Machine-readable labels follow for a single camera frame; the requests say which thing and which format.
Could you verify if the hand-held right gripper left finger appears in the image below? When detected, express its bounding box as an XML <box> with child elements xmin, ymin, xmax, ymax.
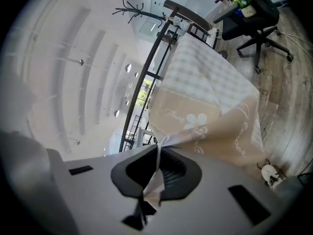
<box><xmin>111</xmin><ymin>144</ymin><xmax>159</xmax><ymax>198</ymax></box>

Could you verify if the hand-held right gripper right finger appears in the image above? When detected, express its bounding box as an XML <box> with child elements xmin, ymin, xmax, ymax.
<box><xmin>157</xmin><ymin>147</ymin><xmax>203</xmax><ymax>201</ymax></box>

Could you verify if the beige checked floral tablecloth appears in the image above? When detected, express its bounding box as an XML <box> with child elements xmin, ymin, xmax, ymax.
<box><xmin>142</xmin><ymin>32</ymin><xmax>271</xmax><ymax>208</ymax></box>

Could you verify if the white shoe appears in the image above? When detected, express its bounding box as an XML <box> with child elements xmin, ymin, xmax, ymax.
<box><xmin>256</xmin><ymin>159</ymin><xmax>286</xmax><ymax>191</ymax></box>

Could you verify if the metal ceiling pendant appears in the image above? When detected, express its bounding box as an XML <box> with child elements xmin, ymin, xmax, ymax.
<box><xmin>67</xmin><ymin>57</ymin><xmax>85</xmax><ymax>66</ymax></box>

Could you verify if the dark wooden table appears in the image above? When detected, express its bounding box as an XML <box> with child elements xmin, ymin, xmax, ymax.
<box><xmin>162</xmin><ymin>0</ymin><xmax>220</xmax><ymax>50</ymax></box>

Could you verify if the black coat rack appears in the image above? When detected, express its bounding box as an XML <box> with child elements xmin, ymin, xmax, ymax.
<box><xmin>112</xmin><ymin>0</ymin><xmax>172</xmax><ymax>29</ymax></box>

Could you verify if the black office chair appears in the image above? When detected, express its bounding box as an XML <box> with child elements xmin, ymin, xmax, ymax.
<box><xmin>212</xmin><ymin>0</ymin><xmax>294</xmax><ymax>74</ymax></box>

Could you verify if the white pot with flowers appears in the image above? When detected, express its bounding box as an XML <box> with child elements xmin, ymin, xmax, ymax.
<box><xmin>230</xmin><ymin>0</ymin><xmax>258</xmax><ymax>18</ymax></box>

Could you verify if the black metal frame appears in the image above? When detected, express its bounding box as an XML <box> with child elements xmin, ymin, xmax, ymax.
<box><xmin>118</xmin><ymin>21</ymin><xmax>177</xmax><ymax>153</ymax></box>

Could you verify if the white floor cable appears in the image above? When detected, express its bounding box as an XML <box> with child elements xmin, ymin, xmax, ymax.
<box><xmin>277</xmin><ymin>3</ymin><xmax>313</xmax><ymax>49</ymax></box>

